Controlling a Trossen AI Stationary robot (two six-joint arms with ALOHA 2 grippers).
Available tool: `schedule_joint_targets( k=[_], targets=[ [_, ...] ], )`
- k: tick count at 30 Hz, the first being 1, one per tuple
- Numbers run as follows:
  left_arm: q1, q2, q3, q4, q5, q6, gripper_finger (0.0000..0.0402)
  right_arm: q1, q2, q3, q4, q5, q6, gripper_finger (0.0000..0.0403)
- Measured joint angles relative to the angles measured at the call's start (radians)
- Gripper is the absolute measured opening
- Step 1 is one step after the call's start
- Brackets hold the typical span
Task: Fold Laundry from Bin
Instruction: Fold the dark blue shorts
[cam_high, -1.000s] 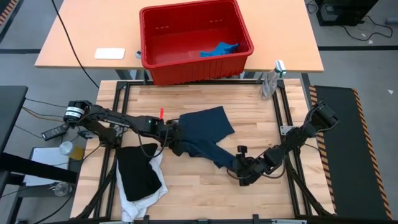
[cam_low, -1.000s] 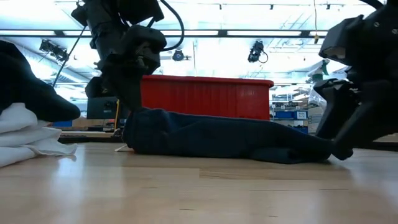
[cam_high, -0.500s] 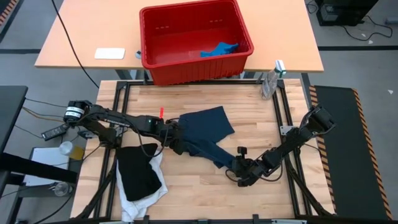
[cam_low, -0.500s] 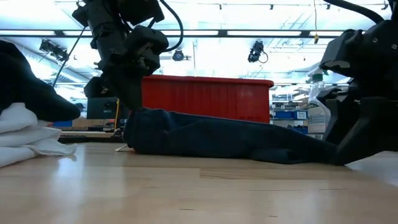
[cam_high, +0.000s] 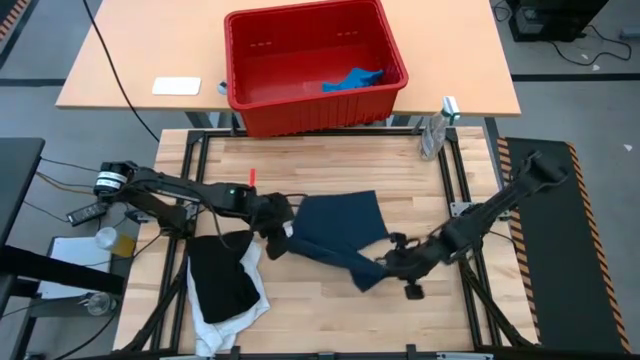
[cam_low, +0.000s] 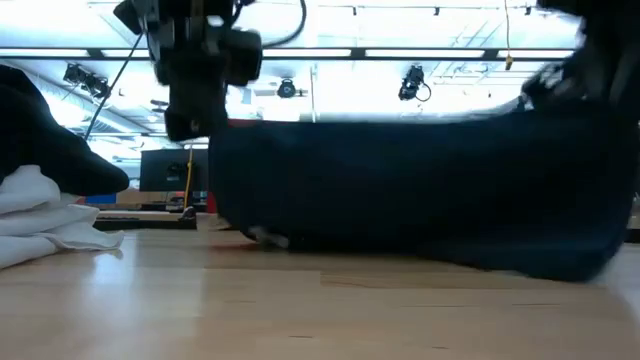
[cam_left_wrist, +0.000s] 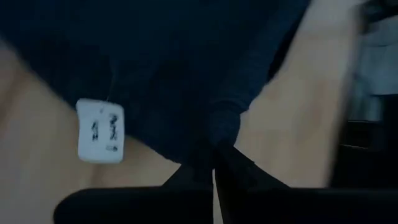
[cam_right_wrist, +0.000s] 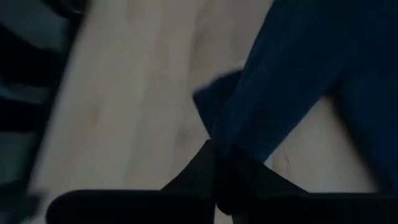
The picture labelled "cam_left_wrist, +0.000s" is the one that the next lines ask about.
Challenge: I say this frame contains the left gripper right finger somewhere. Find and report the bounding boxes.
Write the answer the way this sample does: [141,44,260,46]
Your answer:
[213,145,398,224]

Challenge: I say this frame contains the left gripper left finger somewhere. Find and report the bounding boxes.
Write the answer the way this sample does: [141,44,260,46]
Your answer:
[52,163,215,224]

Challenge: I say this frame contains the dark navy garment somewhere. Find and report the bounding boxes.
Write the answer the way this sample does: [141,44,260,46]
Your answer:
[0,0,312,166]

